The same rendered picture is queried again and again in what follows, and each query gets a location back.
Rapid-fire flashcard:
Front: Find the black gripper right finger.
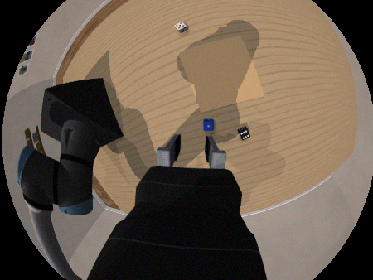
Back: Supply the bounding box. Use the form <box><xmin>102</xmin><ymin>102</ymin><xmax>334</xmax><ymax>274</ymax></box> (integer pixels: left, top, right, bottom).
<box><xmin>205</xmin><ymin>136</ymin><xmax>226</xmax><ymax>169</ymax></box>

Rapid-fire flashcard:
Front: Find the blue die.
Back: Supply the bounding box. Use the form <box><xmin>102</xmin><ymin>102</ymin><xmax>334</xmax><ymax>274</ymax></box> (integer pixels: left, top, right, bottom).
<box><xmin>203</xmin><ymin>119</ymin><xmax>214</xmax><ymax>131</ymax></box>

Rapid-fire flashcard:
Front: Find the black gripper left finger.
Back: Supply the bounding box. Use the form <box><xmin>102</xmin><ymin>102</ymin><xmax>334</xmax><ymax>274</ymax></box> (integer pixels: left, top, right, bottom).
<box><xmin>156</xmin><ymin>134</ymin><xmax>181</xmax><ymax>167</ymax></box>

